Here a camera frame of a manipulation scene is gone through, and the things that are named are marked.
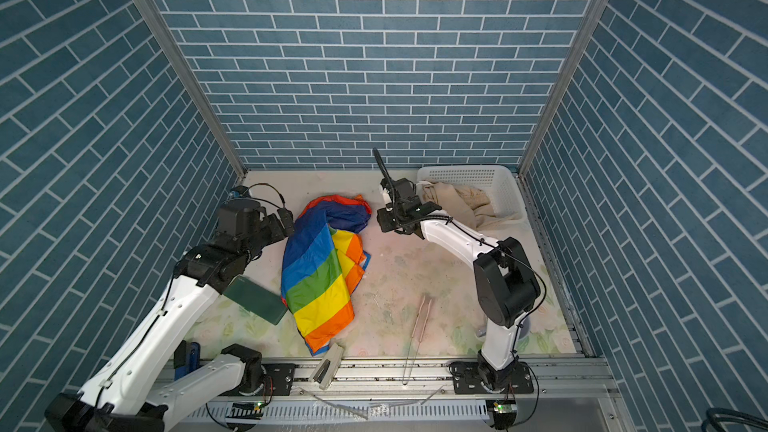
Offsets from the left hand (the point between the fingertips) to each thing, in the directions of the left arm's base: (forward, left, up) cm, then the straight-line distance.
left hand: (281, 217), depth 76 cm
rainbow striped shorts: (-5, -9, -15) cm, 18 cm away
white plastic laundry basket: (+30, -68, -18) cm, 77 cm away
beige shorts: (+20, -56, -19) cm, 63 cm away
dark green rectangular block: (-12, +10, -23) cm, 28 cm away
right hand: (+10, -26, -11) cm, 30 cm away
